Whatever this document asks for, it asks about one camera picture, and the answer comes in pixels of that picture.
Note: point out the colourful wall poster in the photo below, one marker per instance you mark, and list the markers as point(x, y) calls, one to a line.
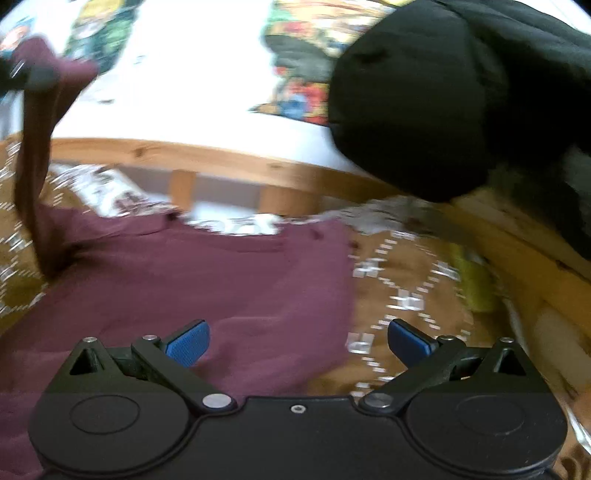
point(300, 60)
point(92, 27)

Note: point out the wooden bed frame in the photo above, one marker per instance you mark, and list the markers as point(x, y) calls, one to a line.
point(221, 159)

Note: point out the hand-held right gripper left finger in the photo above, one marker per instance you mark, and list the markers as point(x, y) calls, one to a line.
point(189, 340)

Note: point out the brown printed blanket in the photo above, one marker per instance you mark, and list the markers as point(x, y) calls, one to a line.
point(415, 295)

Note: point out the maroon shirt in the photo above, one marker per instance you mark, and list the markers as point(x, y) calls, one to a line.
point(207, 295)

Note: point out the white floral patterned pillow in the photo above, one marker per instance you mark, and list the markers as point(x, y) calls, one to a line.
point(115, 189)

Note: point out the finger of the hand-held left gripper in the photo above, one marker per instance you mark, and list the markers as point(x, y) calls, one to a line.
point(32, 76)

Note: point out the grey swirl patterned pillow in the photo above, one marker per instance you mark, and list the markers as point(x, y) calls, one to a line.
point(378, 214)

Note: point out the yellow green object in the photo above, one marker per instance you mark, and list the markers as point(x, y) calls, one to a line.
point(475, 281)

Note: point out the black jacket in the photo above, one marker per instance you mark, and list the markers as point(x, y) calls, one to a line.
point(452, 92)

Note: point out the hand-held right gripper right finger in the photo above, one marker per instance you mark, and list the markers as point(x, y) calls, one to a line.
point(405, 338)

